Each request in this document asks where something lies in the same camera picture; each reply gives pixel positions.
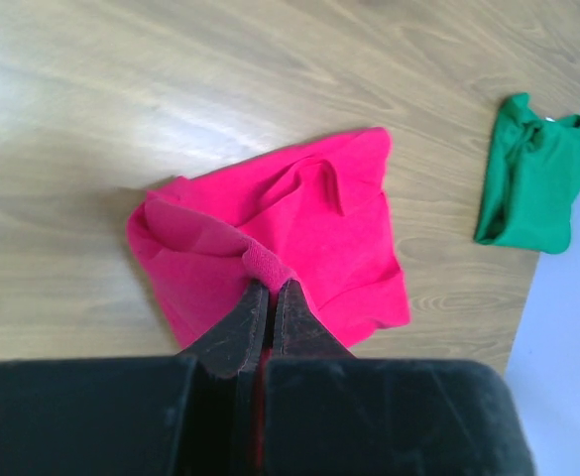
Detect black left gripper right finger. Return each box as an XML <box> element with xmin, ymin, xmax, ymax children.
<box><xmin>271</xmin><ymin>280</ymin><xmax>353</xmax><ymax>359</ymax></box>

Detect pink red t shirt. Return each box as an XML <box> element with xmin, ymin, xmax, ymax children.
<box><xmin>126</xmin><ymin>127</ymin><xmax>410</xmax><ymax>347</ymax></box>

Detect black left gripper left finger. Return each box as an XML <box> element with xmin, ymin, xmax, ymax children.
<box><xmin>174</xmin><ymin>281</ymin><xmax>270</xmax><ymax>380</ymax></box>

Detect green folded t shirt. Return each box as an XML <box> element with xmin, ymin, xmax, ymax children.
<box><xmin>474</xmin><ymin>92</ymin><xmax>580</xmax><ymax>254</ymax></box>

